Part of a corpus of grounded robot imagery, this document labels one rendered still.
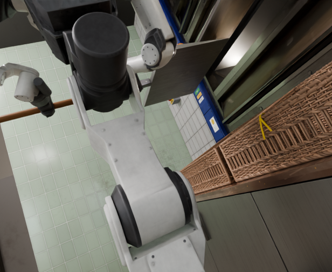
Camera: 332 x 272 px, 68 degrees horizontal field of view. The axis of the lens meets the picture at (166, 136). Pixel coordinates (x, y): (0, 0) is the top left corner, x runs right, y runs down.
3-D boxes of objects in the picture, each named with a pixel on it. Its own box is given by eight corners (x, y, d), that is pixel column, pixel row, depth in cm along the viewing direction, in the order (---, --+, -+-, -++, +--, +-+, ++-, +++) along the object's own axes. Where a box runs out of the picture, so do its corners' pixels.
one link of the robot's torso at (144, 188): (206, 216, 51) (128, 49, 66) (126, 255, 46) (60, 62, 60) (187, 223, 65) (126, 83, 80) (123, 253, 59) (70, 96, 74)
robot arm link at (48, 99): (32, 96, 113) (19, 83, 102) (53, 89, 115) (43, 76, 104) (39, 120, 110) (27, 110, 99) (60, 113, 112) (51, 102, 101)
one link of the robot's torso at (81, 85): (136, 85, 63) (120, 47, 65) (83, 97, 58) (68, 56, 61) (131, 107, 75) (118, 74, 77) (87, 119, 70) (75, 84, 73)
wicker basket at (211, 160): (249, 169, 162) (231, 131, 168) (318, 145, 110) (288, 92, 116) (185, 197, 146) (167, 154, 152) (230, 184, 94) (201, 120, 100)
